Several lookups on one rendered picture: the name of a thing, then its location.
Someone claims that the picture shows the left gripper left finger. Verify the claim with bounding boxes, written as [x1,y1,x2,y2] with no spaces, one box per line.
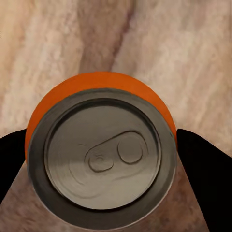
[0,129,27,204]

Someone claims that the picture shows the can of soda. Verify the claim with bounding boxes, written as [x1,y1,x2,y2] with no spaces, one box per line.
[25,71,177,231]

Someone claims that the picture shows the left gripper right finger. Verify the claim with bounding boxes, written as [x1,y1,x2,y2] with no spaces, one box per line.
[176,129,232,232]

